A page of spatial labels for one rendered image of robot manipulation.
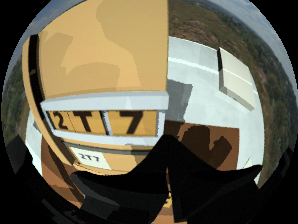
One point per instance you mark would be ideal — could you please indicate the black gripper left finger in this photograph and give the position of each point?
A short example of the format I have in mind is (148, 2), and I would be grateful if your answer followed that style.
(144, 187)

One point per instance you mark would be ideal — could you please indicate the white rectangular card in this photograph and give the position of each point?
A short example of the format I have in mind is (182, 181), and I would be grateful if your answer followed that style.
(248, 164)

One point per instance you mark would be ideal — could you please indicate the white paper ticket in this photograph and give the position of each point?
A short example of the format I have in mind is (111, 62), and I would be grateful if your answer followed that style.
(93, 159)

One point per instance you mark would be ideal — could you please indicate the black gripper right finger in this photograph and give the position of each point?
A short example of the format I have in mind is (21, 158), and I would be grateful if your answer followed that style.
(194, 184)

